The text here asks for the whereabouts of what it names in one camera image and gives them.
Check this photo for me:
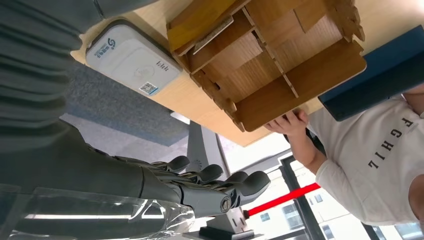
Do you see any person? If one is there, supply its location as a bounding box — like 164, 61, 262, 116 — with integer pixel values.
263, 84, 424, 240

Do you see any pale key card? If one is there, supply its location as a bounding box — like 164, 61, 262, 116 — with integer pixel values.
193, 15, 235, 56

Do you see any white card reader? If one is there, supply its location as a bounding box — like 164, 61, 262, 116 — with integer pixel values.
85, 18, 184, 98

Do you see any red barrier belt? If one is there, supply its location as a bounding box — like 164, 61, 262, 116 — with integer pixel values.
243, 182, 322, 218

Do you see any blue tablet case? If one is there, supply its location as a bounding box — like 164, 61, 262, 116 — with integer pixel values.
317, 24, 424, 122

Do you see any black window frame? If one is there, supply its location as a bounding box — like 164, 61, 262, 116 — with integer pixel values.
279, 155, 327, 240

